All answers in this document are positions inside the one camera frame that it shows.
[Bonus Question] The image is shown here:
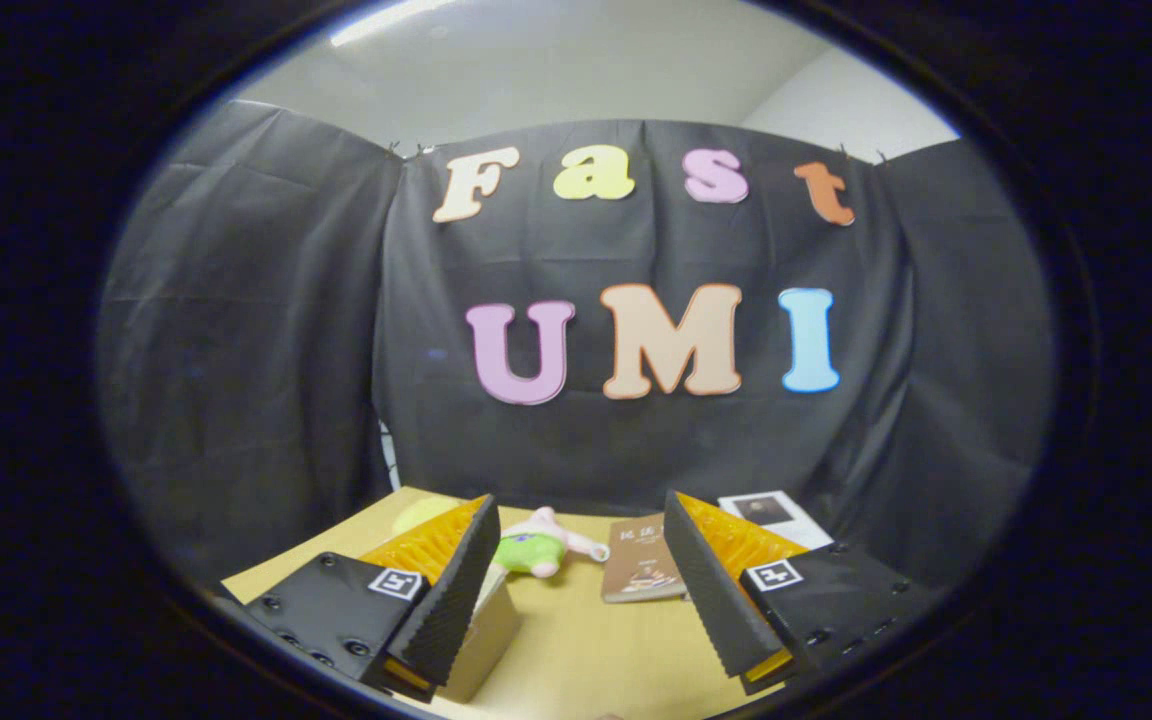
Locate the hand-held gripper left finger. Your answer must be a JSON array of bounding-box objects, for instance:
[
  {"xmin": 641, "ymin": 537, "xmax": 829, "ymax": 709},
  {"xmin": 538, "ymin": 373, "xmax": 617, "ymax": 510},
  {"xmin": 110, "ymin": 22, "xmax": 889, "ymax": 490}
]
[{"xmin": 241, "ymin": 494, "xmax": 503, "ymax": 703}]

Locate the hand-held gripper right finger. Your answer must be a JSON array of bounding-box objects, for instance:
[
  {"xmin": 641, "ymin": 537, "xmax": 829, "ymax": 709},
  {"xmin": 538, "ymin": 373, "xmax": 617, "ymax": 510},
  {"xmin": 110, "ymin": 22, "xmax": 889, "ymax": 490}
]
[{"xmin": 662, "ymin": 489, "xmax": 942, "ymax": 697}]

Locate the beige cardboard storage box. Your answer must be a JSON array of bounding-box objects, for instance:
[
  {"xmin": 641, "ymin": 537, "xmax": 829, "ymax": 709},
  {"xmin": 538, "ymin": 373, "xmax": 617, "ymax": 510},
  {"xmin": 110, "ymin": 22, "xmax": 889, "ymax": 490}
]
[{"xmin": 434, "ymin": 565, "xmax": 524, "ymax": 705}]

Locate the brown cover book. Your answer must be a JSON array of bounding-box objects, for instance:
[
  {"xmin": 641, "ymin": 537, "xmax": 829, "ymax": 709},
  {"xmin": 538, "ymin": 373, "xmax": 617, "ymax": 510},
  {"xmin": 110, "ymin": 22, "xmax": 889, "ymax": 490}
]
[{"xmin": 600, "ymin": 513, "xmax": 689, "ymax": 605}]

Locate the yellow plush toy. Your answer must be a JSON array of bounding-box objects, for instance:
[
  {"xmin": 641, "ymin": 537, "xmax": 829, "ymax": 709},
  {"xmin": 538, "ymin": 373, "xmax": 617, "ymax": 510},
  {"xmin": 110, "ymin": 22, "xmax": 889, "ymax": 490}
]
[{"xmin": 391, "ymin": 496, "xmax": 475, "ymax": 537}]

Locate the pink and green plush toy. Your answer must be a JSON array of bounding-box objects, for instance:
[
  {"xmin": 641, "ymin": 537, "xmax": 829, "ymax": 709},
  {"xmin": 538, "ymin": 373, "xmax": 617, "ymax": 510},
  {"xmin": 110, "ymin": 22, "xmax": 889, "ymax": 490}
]
[{"xmin": 489, "ymin": 506, "xmax": 613, "ymax": 580}]

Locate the white book with dark picture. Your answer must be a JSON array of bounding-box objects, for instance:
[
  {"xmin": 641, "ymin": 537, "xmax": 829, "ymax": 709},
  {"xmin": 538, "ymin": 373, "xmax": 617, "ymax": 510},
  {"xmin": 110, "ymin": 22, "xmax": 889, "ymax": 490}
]
[{"xmin": 717, "ymin": 489, "xmax": 835, "ymax": 552}]

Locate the white patterned sheet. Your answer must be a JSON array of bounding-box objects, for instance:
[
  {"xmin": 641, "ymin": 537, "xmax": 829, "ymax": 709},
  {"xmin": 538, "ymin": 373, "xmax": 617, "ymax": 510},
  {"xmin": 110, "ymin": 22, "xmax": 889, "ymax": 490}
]
[{"xmin": 378, "ymin": 420, "xmax": 403, "ymax": 493}]

